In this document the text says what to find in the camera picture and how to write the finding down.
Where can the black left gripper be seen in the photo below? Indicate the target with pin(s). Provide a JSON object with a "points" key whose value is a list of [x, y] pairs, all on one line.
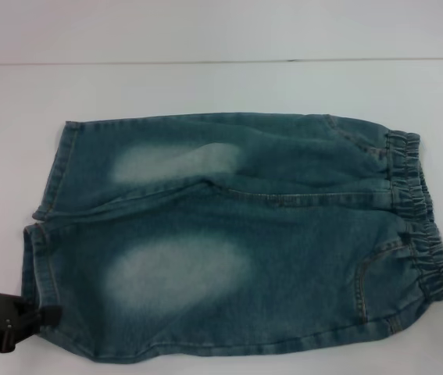
{"points": [[2, 308]]}

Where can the blue denim shorts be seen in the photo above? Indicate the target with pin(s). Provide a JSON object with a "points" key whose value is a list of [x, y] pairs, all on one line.
{"points": [[244, 234]]}

